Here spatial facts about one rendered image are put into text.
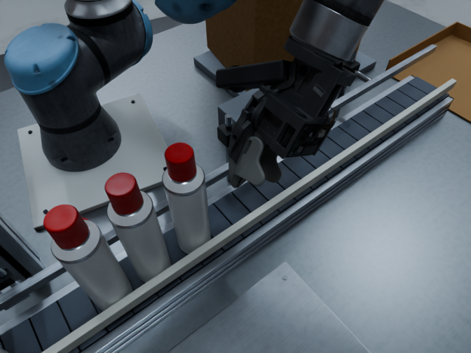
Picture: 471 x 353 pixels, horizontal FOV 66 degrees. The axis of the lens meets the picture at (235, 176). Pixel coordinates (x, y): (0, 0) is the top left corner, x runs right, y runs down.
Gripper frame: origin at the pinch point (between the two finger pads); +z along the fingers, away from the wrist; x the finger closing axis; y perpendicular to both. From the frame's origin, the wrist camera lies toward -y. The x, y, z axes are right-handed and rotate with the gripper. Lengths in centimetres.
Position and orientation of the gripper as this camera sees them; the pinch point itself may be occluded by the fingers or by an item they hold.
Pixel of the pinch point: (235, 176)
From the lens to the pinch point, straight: 51.7
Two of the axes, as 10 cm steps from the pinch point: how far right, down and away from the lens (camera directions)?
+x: 6.8, -1.0, 7.2
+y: 6.1, 6.2, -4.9
